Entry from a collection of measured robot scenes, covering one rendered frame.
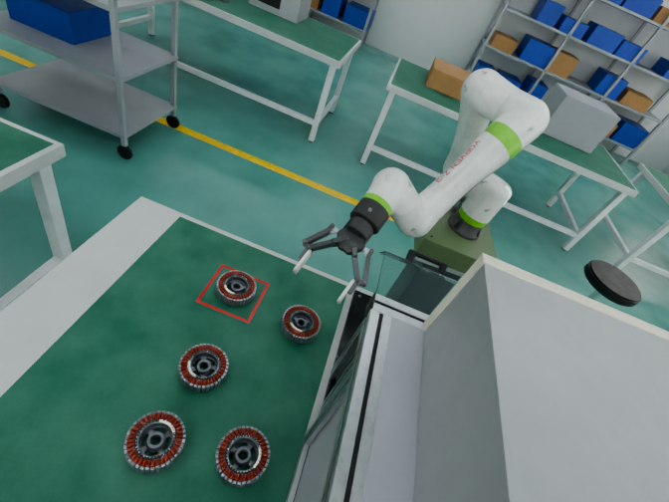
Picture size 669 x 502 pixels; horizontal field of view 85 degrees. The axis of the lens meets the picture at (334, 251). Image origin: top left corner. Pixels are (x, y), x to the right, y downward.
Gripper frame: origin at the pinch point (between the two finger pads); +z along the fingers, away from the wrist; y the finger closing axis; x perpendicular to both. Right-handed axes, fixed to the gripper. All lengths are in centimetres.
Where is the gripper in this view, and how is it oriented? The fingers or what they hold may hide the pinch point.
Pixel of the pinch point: (318, 284)
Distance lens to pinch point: 93.7
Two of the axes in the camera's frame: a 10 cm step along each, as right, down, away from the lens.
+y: -8.2, -5.5, 1.9
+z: -5.8, 7.6, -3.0
